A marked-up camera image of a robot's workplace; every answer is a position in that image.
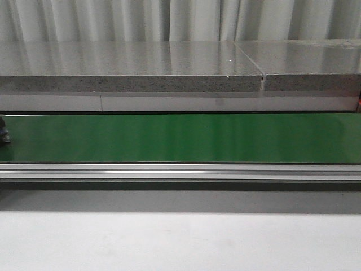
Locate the green conveyor belt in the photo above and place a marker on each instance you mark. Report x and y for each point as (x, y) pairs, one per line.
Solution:
(330, 138)

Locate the grey speckled stone counter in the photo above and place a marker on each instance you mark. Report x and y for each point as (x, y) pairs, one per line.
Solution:
(210, 76)

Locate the red plastic tray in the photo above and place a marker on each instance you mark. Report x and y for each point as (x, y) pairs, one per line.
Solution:
(358, 110)

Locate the white pleated curtain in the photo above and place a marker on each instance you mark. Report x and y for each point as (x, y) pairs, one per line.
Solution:
(178, 20)

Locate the aluminium conveyor side rail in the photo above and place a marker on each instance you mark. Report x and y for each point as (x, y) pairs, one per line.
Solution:
(180, 173)

